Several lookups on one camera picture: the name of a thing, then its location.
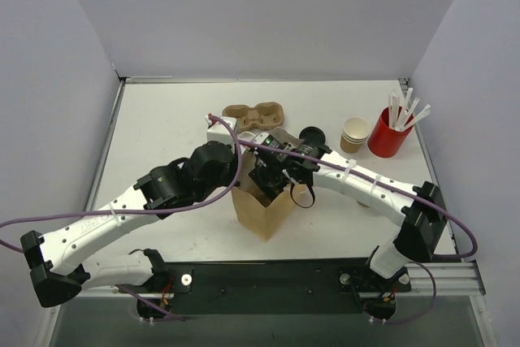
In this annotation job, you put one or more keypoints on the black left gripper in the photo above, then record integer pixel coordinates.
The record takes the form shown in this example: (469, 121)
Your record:
(234, 153)

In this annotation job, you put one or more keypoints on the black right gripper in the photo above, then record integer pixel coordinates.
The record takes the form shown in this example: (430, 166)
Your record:
(266, 179)

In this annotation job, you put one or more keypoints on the brown paper takeout bag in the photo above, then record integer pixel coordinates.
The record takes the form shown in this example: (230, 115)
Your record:
(254, 210)

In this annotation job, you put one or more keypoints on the brown paper coffee cup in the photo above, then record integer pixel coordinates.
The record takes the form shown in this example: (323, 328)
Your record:
(363, 205)

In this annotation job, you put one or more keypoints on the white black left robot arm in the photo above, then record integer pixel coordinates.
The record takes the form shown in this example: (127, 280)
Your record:
(65, 262)

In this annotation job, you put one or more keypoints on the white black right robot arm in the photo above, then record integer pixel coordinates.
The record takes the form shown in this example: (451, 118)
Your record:
(413, 209)

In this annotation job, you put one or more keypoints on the black plastic lid stack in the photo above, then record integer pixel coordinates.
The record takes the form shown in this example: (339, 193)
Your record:
(312, 135)

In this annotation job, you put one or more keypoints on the brown pulp cup carrier stack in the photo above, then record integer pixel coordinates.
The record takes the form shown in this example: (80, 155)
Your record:
(263, 116)

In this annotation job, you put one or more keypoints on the brown paper cup stack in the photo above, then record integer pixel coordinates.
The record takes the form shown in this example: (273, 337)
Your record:
(354, 134)

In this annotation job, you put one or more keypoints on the red ribbed straw cup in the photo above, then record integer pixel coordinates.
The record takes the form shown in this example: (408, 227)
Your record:
(384, 141)

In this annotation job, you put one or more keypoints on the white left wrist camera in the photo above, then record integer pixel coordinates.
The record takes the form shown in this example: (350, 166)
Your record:
(221, 131)

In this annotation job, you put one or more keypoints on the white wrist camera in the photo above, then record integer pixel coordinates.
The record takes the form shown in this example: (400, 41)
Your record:
(253, 140)
(221, 131)

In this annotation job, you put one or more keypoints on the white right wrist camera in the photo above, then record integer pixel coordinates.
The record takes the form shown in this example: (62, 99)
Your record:
(253, 140)

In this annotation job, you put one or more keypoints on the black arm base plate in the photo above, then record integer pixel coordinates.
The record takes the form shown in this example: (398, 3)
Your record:
(307, 286)

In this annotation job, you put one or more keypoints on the aluminium front rail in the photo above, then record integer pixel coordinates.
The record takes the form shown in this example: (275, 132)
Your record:
(451, 279)

